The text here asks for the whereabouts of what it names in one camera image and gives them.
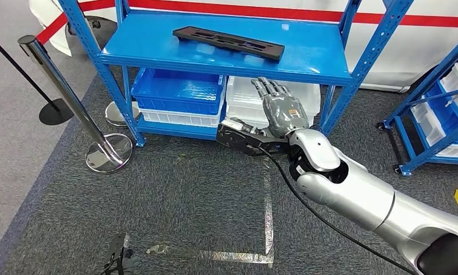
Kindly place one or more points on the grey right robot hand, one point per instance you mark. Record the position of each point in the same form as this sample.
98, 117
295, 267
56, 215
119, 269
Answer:
284, 114

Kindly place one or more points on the black slotted plastic panel part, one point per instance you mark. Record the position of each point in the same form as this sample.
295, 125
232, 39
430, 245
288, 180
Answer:
272, 52

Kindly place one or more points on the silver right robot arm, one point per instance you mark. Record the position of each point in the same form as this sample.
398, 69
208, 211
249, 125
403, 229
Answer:
365, 197

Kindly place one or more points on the blue metal shelf rack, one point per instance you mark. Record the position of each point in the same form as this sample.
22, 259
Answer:
426, 151
308, 49

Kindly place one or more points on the translucent white plastic bin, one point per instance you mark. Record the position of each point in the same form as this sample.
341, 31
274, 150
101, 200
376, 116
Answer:
244, 95

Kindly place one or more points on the red barrier belt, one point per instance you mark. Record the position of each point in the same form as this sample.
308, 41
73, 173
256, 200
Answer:
308, 15

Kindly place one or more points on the blue plastic bin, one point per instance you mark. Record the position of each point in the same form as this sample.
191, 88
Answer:
176, 102
451, 115

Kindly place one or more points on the white car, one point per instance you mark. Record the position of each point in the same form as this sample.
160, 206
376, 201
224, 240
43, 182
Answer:
403, 53

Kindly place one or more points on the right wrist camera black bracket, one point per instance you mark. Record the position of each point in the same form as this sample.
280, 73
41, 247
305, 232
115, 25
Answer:
244, 142

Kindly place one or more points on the wrist camera black bracket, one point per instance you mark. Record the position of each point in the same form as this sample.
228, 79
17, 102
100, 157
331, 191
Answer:
244, 142
117, 252

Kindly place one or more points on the chrome stanchion post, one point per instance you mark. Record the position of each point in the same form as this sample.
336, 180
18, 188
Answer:
115, 117
58, 87

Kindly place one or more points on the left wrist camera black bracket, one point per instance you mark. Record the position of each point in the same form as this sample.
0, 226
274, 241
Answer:
117, 252

